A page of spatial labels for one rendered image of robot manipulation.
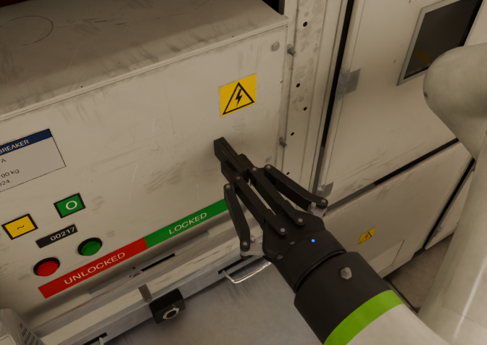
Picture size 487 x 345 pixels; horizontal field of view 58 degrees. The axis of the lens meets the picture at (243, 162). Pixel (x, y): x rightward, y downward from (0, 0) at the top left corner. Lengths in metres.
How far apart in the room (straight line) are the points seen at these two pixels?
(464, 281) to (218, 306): 0.49
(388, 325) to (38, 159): 0.39
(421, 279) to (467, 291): 1.46
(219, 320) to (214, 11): 0.57
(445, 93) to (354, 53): 0.15
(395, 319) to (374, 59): 0.47
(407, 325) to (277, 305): 0.48
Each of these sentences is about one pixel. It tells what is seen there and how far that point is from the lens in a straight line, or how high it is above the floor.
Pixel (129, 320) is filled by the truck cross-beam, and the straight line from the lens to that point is 0.87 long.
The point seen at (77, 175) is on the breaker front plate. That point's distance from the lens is 0.56.
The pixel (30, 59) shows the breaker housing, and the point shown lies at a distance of 0.56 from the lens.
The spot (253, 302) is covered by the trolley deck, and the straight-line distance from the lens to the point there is 0.91.
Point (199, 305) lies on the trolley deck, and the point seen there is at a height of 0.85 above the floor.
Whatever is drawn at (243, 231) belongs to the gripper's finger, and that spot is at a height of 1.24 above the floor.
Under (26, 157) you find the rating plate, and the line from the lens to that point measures 0.52.
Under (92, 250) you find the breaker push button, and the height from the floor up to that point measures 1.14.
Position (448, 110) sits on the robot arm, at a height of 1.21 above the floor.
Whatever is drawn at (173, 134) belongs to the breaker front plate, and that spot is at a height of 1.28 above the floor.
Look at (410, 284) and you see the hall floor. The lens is 2.00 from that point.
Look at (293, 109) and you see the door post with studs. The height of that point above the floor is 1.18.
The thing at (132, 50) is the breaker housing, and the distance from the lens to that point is 0.53.
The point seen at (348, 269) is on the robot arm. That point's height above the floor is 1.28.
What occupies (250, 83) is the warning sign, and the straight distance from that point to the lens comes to 0.59.
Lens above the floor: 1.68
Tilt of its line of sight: 48 degrees down
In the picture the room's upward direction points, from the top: straight up
